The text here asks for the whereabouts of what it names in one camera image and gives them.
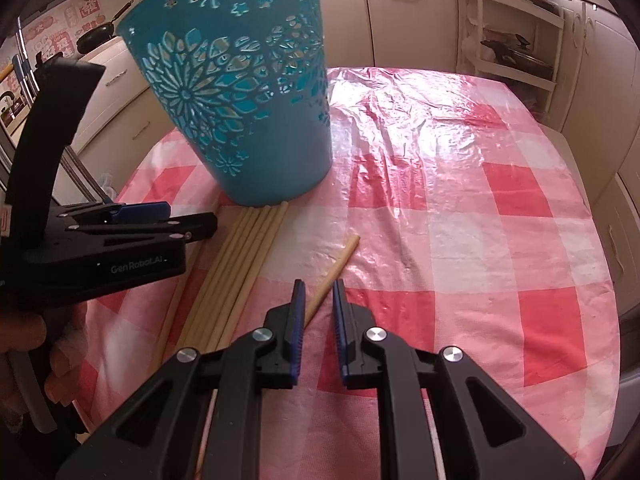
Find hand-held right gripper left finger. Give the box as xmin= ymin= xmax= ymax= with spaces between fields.
xmin=55 ymin=280 xmax=307 ymax=480

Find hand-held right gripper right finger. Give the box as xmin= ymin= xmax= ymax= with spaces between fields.
xmin=332 ymin=279 xmax=586 ymax=480

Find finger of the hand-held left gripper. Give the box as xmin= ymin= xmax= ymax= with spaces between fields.
xmin=75 ymin=212 xmax=217 ymax=242
xmin=65 ymin=202 xmax=171 ymax=224

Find bundle of wooden chopsticks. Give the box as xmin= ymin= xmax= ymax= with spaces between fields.
xmin=177 ymin=203 xmax=290 ymax=480

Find teal perforated plastic basket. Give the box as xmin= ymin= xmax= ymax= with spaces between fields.
xmin=117 ymin=0 xmax=335 ymax=207

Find person's left hand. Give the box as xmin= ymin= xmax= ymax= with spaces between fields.
xmin=0 ymin=302 xmax=96 ymax=403

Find clear plastic bag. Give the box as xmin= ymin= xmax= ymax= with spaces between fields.
xmin=97 ymin=172 xmax=122 ymax=202

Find pink checkered tablecloth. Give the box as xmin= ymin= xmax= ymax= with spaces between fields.
xmin=87 ymin=66 xmax=622 ymax=480

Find black frying pan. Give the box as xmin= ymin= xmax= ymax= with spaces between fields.
xmin=75 ymin=0 xmax=135 ymax=55

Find beige kitchen cabinet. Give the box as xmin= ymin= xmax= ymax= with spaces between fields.
xmin=320 ymin=0 xmax=472 ymax=73

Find white side table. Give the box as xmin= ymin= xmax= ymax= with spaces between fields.
xmin=545 ymin=127 xmax=622 ymax=196

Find dark lidded pot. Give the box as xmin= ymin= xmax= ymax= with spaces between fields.
xmin=481 ymin=34 xmax=556 ymax=81

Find white shelf rack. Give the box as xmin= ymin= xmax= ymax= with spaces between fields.
xmin=460 ymin=0 xmax=567 ymax=107

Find beige tall cabinet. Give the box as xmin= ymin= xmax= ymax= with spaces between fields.
xmin=550 ymin=0 xmax=640 ymax=201

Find red and white wall stickers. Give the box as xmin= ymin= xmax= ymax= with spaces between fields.
xmin=20 ymin=0 xmax=103 ymax=58

